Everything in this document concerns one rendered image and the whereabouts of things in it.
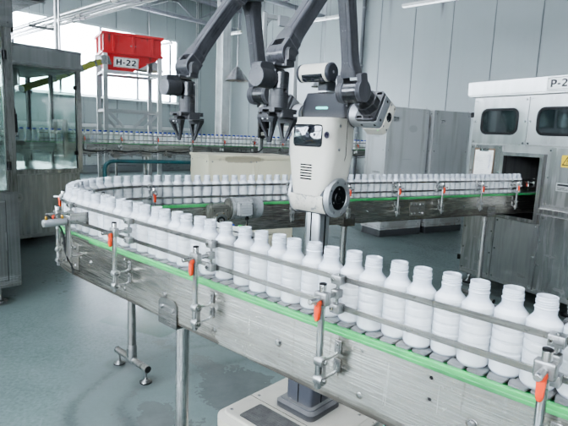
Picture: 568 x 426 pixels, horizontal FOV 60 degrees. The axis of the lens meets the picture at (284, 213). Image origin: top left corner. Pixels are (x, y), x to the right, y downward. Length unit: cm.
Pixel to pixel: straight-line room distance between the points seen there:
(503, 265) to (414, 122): 318
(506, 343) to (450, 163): 726
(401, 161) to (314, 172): 560
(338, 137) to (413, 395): 110
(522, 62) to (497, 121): 867
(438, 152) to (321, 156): 615
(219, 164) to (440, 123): 384
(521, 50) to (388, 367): 1292
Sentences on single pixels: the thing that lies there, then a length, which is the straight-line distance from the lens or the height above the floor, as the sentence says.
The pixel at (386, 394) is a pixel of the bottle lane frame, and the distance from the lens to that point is 114.
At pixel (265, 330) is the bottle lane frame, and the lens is 132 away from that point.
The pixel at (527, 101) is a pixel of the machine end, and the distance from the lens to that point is 496.
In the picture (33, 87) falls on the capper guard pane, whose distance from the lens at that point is 650.
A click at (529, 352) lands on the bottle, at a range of 100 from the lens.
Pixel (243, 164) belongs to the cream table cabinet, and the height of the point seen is 108.
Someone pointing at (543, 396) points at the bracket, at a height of 104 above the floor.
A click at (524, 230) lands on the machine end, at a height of 67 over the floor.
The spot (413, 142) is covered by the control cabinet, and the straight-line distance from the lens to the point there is 763.
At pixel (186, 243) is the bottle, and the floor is 108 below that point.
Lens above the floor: 142
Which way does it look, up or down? 9 degrees down
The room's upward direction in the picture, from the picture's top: 2 degrees clockwise
